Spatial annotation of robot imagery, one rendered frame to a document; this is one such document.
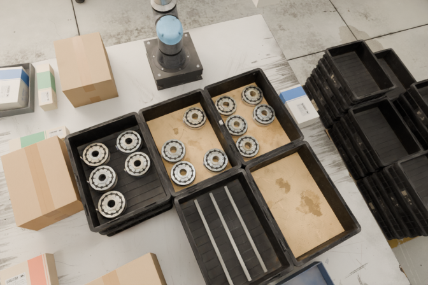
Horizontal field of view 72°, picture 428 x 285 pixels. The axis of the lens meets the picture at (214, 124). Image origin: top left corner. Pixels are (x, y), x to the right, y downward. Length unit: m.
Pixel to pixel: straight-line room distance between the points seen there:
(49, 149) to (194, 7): 2.04
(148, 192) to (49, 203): 0.37
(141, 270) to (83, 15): 2.37
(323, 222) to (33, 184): 1.16
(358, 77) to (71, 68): 1.73
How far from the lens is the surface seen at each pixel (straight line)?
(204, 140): 1.31
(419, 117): 2.25
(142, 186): 1.26
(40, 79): 1.70
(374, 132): 2.18
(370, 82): 2.22
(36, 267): 1.38
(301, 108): 1.53
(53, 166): 1.35
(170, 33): 1.37
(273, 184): 1.29
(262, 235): 1.25
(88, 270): 1.40
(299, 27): 3.02
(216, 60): 1.70
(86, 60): 1.56
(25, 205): 1.35
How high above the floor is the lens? 2.04
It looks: 64 degrees down
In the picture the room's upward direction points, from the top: 10 degrees clockwise
